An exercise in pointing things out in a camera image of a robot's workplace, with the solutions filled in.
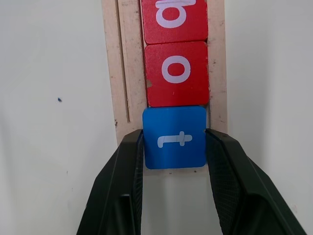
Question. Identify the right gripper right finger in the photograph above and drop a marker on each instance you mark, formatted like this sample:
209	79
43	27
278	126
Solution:
244	195

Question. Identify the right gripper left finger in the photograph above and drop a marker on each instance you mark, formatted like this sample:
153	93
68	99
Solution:
115	191

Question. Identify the blue letter t block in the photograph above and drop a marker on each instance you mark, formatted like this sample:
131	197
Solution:
174	156

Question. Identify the red letter o block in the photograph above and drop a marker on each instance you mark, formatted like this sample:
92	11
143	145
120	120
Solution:
156	95

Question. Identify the red letter b block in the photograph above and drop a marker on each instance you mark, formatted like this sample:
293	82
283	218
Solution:
151	22

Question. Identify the wooden letter tray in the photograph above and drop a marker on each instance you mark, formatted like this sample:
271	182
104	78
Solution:
127	49

